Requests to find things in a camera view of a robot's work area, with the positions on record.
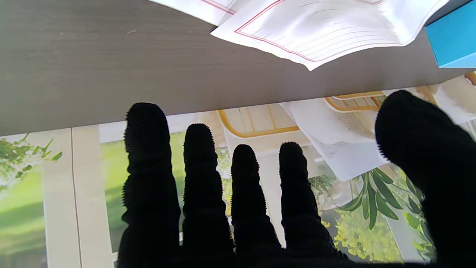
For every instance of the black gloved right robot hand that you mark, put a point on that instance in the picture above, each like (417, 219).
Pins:
(204, 223)

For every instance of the red lined paper sheet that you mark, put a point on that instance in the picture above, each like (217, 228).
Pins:
(334, 26)
(200, 7)

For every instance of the blue file box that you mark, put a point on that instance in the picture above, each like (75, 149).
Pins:
(453, 37)

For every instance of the printed garden window backdrop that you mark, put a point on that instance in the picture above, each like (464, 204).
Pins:
(74, 186)

